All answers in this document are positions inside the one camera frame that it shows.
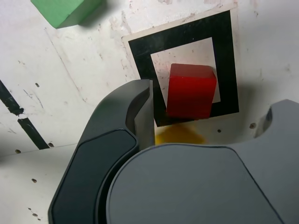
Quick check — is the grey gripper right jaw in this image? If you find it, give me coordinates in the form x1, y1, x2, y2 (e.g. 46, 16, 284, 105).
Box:
104, 98, 299, 224

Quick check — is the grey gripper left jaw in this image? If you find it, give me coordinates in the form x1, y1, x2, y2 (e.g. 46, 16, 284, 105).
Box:
48, 78, 157, 224

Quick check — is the yellow cube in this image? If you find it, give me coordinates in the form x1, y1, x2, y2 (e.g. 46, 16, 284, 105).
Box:
154, 126, 206, 147

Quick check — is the red cube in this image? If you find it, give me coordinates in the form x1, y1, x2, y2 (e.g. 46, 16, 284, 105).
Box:
165, 63, 218, 121

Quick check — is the green cube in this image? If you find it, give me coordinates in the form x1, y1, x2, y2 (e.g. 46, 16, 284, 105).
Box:
30, 0, 103, 29

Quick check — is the black tape square outline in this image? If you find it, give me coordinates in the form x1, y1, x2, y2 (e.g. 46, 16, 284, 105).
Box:
128, 10, 240, 128

